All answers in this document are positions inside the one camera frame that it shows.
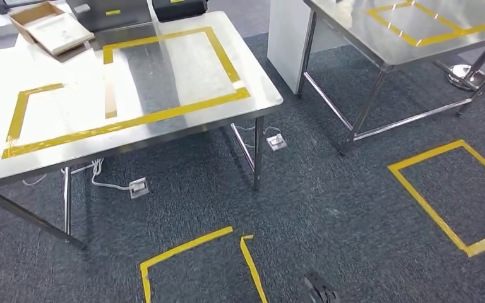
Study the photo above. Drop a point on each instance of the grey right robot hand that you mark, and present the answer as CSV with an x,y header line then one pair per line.
x,y
320,288

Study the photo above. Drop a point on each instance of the stainless steel workbench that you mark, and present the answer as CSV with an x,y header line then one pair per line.
x,y
192,67
351,25

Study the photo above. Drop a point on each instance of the yellow floor tape square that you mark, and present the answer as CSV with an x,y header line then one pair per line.
x,y
422,200
184,249

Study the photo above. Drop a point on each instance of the metal floor socket box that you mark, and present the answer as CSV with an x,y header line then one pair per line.
x,y
138,188
277,143

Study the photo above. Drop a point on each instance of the white cabinet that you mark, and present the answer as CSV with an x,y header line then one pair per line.
x,y
282,46

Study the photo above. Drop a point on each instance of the chrome stanchion base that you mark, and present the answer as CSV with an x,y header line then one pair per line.
x,y
460,77

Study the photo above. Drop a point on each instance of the yellow tape rectangle outline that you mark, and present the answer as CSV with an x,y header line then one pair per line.
x,y
221,54
439,39

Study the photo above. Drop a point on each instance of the black carrying case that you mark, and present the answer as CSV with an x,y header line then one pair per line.
x,y
179,10

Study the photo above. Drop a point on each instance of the black flat device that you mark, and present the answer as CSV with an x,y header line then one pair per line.
x,y
113,21

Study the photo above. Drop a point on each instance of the small yellow tape piece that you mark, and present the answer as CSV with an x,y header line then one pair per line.
x,y
43,88

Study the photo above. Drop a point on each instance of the yellow tape corner mark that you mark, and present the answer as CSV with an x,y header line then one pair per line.
x,y
16,121

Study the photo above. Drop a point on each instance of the white flat pad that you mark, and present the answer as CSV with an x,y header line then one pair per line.
x,y
60,33

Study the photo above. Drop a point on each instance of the white label sticker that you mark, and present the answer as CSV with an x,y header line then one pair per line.
x,y
82,8

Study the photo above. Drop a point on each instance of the brown cardboard box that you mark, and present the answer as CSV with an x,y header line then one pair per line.
x,y
20,19

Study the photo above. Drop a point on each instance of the black window frame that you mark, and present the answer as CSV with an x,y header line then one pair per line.
x,y
0,6

